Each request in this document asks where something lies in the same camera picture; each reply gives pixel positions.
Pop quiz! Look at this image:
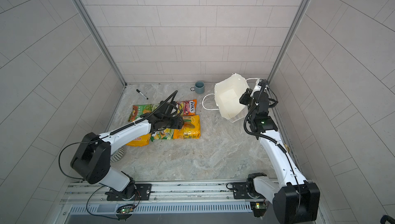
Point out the white printed paper bag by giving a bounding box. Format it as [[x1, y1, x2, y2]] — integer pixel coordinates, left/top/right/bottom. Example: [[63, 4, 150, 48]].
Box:
[[202, 74, 262, 123]]

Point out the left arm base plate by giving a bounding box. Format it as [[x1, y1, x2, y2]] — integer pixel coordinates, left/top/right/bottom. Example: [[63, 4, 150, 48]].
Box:
[[105, 184, 152, 201]]

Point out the orange snack packet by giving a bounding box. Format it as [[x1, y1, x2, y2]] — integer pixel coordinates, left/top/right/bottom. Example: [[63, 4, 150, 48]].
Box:
[[173, 115, 201, 139]]

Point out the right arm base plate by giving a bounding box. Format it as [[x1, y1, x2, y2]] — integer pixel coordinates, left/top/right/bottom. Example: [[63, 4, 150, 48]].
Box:
[[226, 182, 265, 199]]

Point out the teal ceramic cup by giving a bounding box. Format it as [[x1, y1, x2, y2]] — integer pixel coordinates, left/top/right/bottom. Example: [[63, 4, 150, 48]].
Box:
[[194, 81, 205, 94]]

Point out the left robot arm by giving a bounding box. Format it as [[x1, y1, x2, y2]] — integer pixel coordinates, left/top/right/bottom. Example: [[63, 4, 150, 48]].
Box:
[[70, 101, 184, 200]]

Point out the orange Fox's candy packet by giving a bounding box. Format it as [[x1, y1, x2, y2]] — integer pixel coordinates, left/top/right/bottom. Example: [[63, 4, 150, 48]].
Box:
[[177, 99, 197, 116]]

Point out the right circuit board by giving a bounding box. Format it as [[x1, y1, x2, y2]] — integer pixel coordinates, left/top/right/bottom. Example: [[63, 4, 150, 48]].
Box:
[[250, 201, 267, 218]]

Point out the left circuit board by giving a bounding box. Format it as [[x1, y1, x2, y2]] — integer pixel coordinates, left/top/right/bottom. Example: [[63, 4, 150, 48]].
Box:
[[116, 204, 136, 215]]

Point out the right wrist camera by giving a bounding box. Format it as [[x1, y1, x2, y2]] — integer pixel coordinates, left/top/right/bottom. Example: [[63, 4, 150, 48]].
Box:
[[251, 79, 263, 98]]

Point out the black marker pen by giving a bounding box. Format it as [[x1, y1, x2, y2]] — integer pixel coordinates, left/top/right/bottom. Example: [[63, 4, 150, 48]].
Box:
[[136, 89, 149, 100]]

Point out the aluminium mounting rail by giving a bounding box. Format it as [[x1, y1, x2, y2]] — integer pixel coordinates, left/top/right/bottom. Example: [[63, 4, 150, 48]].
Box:
[[60, 180, 258, 204]]

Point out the green snack packet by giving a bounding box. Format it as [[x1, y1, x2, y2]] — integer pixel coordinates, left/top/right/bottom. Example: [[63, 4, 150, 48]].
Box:
[[152, 101, 164, 112]]

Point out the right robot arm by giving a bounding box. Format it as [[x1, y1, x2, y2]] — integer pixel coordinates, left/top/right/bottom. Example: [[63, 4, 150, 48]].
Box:
[[239, 79, 321, 224]]

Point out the green corn chips bag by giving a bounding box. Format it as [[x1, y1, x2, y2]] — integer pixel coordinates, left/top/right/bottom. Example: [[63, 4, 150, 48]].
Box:
[[128, 104, 153, 122]]

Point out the yellow snack bag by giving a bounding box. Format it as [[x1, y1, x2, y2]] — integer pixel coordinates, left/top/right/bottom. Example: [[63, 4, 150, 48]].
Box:
[[127, 134, 151, 147]]

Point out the circuit board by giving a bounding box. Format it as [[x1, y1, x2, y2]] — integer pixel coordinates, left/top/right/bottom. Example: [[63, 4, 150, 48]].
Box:
[[116, 204, 136, 215], [250, 201, 267, 218]]

